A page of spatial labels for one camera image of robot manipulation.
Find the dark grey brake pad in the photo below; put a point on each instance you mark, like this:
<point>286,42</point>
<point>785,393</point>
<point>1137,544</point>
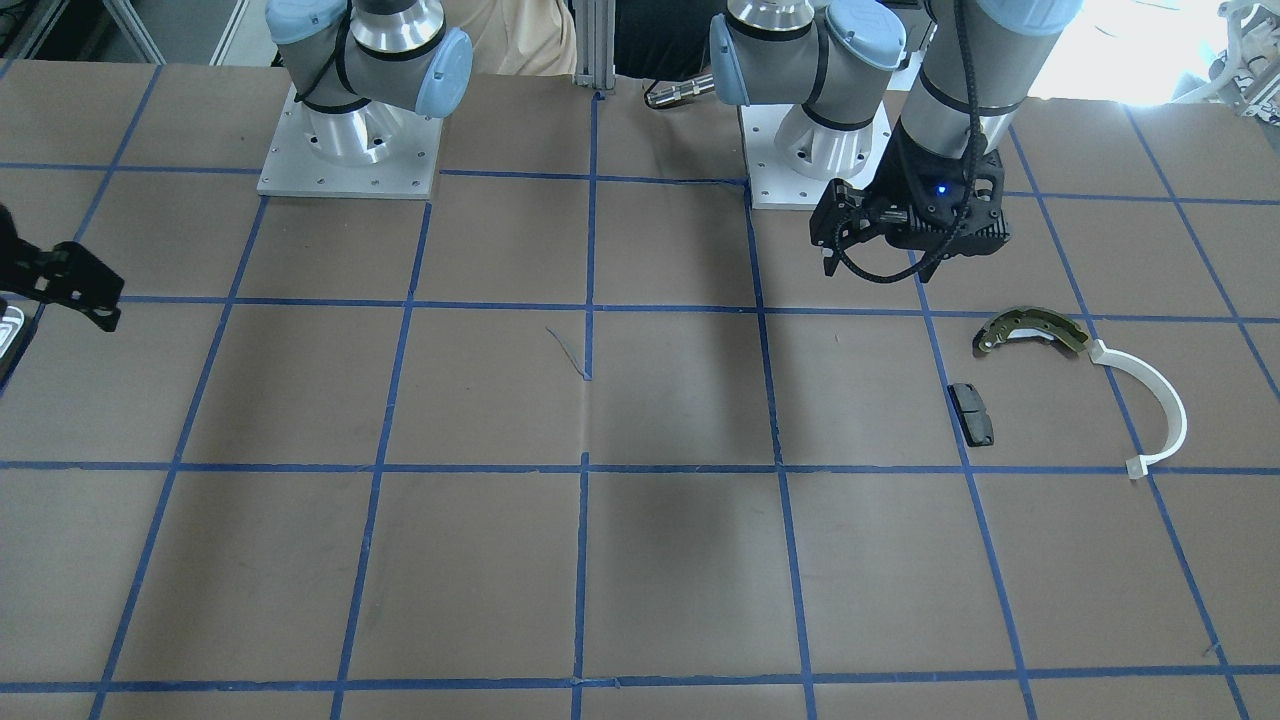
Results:
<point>972,412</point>

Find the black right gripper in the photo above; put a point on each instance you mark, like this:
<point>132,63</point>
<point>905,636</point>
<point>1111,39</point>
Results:
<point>62,276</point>

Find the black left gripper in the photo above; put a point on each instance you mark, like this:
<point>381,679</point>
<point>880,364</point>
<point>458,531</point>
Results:
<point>908,172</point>

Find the olive metal brake shoe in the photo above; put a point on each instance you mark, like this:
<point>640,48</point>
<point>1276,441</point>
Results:
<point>1030,323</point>

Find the person in beige shirt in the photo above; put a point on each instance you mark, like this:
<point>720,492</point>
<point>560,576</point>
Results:
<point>518,38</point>

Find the aluminium frame post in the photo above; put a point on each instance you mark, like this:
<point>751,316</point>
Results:
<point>595,27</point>

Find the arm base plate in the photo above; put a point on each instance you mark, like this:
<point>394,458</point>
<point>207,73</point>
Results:
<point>375,152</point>
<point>791,159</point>

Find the silver ribbed metal tray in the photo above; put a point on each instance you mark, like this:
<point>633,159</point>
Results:
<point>14,334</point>

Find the white curved plastic part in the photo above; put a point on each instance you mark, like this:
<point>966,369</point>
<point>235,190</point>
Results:
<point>1176,416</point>

